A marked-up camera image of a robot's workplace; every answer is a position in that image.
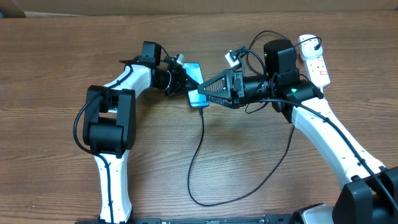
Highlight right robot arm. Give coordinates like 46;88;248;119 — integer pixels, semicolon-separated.
198;39;397;223

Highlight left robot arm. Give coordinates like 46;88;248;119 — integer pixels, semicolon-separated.
74;41;203;223

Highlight white power strip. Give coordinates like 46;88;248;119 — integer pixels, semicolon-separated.
303;56;330;91

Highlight black usb charging cable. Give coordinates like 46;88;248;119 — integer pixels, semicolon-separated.
187;30;323;207

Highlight blue screen smartphone black case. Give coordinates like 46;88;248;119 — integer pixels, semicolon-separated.
182;62;210;108

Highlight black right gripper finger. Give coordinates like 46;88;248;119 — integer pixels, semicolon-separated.
197;69;232;99
206;96;240;109

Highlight white charger plug adapter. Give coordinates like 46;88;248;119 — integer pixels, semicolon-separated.
298;34;323;61

